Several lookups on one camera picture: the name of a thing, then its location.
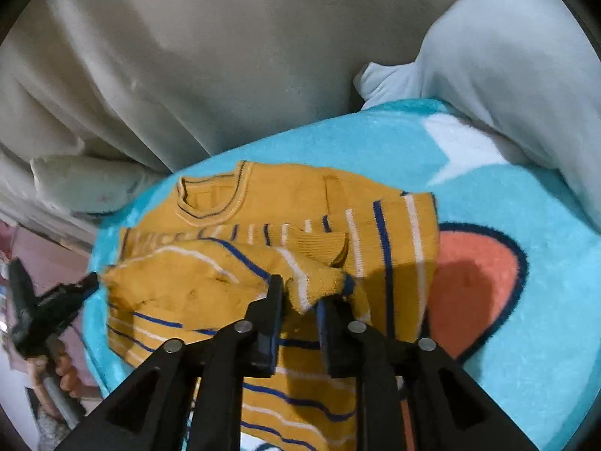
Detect yellow striped knit sweater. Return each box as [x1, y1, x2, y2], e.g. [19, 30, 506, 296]
[100, 160, 440, 451]

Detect white pillow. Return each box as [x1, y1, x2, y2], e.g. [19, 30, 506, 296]
[30, 154, 163, 215]

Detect turquoise printed blanket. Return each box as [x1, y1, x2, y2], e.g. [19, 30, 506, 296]
[81, 98, 601, 451]

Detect light blue cloth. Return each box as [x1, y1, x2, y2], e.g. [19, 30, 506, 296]
[353, 0, 601, 232]

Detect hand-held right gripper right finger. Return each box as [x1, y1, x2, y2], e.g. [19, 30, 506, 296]
[316, 296, 539, 451]

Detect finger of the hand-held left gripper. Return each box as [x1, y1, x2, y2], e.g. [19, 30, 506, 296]
[39, 272, 100, 321]

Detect person's left hand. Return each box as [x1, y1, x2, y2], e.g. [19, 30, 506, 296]
[26, 338, 91, 401]

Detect beige curtain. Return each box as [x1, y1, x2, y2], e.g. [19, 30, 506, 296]
[0, 0, 533, 226]

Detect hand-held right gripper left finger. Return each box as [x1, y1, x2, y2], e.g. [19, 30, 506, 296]
[56, 274, 285, 451]

